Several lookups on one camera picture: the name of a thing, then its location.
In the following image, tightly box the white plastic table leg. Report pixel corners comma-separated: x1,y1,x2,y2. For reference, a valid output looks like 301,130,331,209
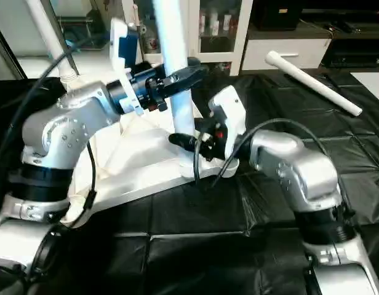
25,0,79,84
151,0,202,170
265,51,364,117

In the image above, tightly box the white plastic table top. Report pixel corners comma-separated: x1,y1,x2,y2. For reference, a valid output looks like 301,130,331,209
59,74,241,223

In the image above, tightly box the white glass door cabinet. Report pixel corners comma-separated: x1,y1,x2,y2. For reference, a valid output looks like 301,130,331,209
122,0,255,76

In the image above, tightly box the white drawer unit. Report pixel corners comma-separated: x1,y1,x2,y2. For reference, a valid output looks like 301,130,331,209
242,38,333,71

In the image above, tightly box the black work mat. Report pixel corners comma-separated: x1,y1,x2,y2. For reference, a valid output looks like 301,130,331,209
0,65,379,295

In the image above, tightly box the black equipment case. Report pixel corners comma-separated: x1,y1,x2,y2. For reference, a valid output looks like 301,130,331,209
257,0,304,30

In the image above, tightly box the white flat board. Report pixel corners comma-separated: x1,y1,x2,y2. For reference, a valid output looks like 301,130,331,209
349,71,379,102

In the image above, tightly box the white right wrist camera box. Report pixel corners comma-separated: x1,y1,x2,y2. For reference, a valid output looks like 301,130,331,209
208,86,247,162

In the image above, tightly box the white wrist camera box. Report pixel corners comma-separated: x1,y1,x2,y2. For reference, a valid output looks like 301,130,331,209
208,86,247,162
108,17,144,117

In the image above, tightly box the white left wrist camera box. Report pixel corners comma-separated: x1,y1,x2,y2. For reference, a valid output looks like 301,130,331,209
108,17,144,117

